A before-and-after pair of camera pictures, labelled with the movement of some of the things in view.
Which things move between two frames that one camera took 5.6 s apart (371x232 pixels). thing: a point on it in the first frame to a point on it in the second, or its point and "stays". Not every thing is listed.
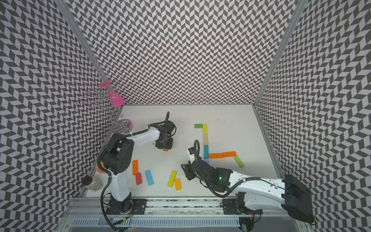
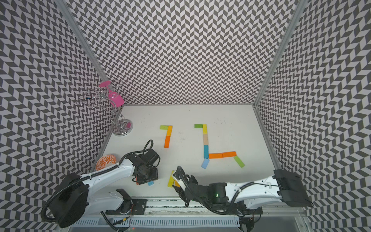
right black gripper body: [205, 180] to [182, 193]
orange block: [228, 154] stays
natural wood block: [205, 139] stays
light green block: [239, 161] stays
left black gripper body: [166, 144] to [150, 174]
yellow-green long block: [172, 179] stays
